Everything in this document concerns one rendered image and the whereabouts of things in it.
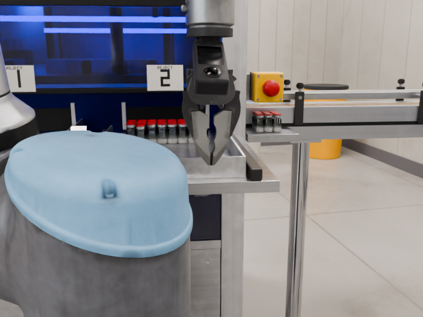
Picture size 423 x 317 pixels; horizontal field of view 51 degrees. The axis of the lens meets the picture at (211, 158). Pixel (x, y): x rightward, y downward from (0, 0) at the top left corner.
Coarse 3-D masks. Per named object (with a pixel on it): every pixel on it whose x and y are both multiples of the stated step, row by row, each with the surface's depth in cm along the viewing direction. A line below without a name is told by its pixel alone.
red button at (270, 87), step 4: (268, 80) 106; (272, 80) 105; (264, 84) 105; (268, 84) 104; (272, 84) 104; (276, 84) 104; (264, 88) 105; (268, 88) 104; (272, 88) 104; (276, 88) 105; (264, 92) 105; (268, 92) 105; (272, 92) 105; (276, 92) 105; (268, 96) 106; (272, 96) 105
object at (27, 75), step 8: (8, 72) 101; (16, 72) 101; (24, 72) 101; (32, 72) 101; (8, 80) 101; (16, 80) 102; (24, 80) 102; (32, 80) 102; (16, 88) 102; (24, 88) 102; (32, 88) 102
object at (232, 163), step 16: (112, 128) 103; (160, 144) 98; (176, 144) 98; (192, 144) 98; (208, 144) 98; (192, 160) 71; (224, 160) 72; (240, 160) 72; (192, 176) 72; (208, 176) 72; (224, 176) 73; (240, 176) 73
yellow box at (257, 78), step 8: (256, 72) 107; (264, 72) 107; (272, 72) 107; (280, 72) 107; (256, 80) 107; (264, 80) 107; (280, 80) 107; (256, 88) 107; (280, 88) 108; (256, 96) 107; (264, 96) 108; (280, 96) 108
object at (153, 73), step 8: (152, 72) 104; (160, 72) 104; (176, 72) 105; (152, 80) 105; (160, 80) 105; (168, 80) 105; (176, 80) 105; (152, 88) 105; (160, 88) 105; (168, 88) 105; (176, 88) 106
